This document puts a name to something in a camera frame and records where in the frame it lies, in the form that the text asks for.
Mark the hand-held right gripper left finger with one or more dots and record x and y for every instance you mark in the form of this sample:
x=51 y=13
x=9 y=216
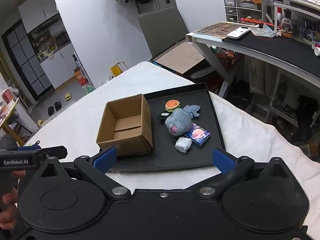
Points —
x=105 y=158

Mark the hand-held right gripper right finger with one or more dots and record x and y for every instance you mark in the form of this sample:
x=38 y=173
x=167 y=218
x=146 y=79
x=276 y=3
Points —
x=223 y=160

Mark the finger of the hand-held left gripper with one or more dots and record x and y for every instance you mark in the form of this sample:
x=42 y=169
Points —
x=30 y=147
x=55 y=152

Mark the brown cardboard box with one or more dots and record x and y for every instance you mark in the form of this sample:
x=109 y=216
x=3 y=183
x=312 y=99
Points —
x=125 y=137

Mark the black tray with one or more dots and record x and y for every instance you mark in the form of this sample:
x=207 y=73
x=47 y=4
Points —
x=162 y=156

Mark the grey plush mouse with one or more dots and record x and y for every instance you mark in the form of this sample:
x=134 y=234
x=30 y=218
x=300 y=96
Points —
x=178 y=122

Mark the blue fuzzy cloth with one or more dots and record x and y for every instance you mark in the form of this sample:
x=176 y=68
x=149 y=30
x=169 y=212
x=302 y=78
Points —
x=192 y=108

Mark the burger plush toy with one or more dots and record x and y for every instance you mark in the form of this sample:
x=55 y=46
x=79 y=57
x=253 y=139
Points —
x=172 y=104

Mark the person's left hand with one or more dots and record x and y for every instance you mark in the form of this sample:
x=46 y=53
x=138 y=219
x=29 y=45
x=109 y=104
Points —
x=8 y=201

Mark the yellow slipper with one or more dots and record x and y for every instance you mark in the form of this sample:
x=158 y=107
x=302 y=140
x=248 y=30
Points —
x=40 y=123
x=68 y=97

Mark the wooden side table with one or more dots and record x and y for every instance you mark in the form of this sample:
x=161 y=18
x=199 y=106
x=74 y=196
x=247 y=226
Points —
x=10 y=115

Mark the black slipper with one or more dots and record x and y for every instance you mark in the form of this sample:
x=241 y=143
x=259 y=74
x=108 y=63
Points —
x=58 y=106
x=51 y=111

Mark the green plastic bag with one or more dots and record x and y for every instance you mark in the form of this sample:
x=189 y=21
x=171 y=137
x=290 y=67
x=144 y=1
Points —
x=90 y=89

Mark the orange box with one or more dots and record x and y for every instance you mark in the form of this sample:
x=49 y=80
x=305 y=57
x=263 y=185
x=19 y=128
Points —
x=80 y=77

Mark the white cabinet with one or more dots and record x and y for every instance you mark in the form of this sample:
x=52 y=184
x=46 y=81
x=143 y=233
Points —
x=62 y=65

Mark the black-framed sliding door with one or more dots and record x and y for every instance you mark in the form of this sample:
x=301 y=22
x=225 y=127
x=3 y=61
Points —
x=25 y=60

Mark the yellow box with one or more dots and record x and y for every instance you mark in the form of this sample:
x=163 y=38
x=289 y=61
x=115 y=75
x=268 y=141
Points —
x=117 y=70

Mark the beige hanging cloth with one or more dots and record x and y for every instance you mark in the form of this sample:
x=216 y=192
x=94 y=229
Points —
x=253 y=75

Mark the black-topped desk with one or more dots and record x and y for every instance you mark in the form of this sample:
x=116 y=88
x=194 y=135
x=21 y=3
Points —
x=287 y=52

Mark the white remote control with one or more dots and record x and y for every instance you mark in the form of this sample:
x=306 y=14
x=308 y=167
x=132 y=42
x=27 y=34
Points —
x=237 y=32

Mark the patterned brown board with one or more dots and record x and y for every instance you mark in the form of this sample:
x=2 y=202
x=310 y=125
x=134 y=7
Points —
x=215 y=28

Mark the grey chair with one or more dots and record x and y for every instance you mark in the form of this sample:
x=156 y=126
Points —
x=160 y=30

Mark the panda figure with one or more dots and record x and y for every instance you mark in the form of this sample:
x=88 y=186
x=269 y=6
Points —
x=287 y=23

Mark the grey drawer organizer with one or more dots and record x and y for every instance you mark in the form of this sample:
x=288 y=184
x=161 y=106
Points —
x=230 y=5

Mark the brown board black frame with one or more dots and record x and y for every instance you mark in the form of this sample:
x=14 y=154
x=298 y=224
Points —
x=180 y=57

